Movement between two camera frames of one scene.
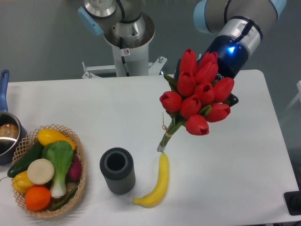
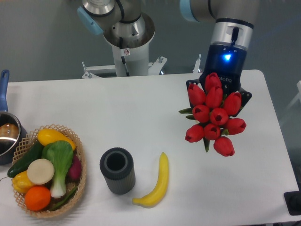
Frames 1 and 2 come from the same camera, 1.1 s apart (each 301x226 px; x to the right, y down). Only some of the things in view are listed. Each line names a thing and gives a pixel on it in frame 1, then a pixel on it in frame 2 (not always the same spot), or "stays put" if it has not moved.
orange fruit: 37,198 stays put
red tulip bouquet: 200,97 to 212,111
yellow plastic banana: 154,197 stays put
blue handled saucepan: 11,130 stays put
